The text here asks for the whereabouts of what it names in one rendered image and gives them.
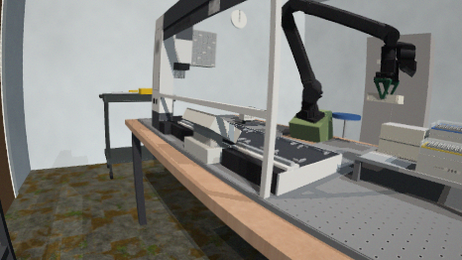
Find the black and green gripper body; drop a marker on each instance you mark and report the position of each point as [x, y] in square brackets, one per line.
[391, 75]

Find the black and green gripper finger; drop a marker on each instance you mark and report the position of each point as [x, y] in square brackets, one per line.
[395, 83]
[382, 80]

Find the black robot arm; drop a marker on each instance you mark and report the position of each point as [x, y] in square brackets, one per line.
[390, 35]

